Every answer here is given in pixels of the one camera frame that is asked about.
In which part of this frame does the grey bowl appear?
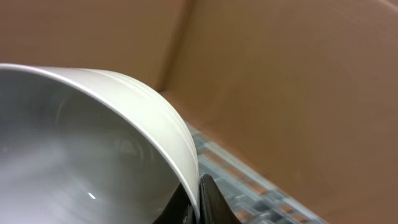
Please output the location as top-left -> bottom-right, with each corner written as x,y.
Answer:
1,63 -> 200,223

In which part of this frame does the grey dish rack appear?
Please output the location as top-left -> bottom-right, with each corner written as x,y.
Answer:
187,124 -> 327,224

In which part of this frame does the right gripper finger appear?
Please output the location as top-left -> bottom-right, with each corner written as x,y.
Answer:
154,174 -> 241,224

